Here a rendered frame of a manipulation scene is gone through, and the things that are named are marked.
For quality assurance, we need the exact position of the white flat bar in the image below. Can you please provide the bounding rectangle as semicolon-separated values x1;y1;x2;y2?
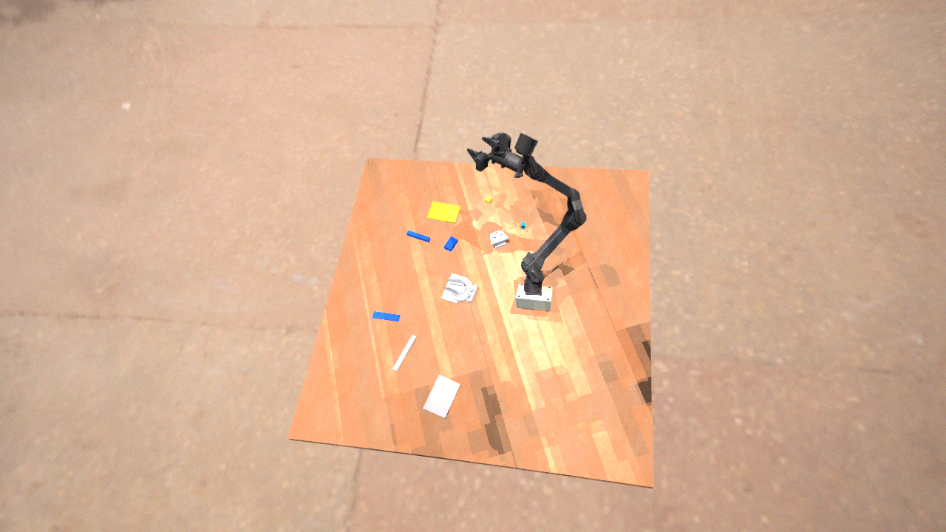
393;335;416;371

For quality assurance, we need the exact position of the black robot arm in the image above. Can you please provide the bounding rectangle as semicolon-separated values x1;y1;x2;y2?
490;132;586;296

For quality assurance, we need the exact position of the yellow flat plate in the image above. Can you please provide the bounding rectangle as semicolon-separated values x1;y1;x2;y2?
427;202;460;223

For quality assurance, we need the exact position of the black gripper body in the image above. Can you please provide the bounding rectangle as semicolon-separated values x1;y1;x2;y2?
475;134;512;172

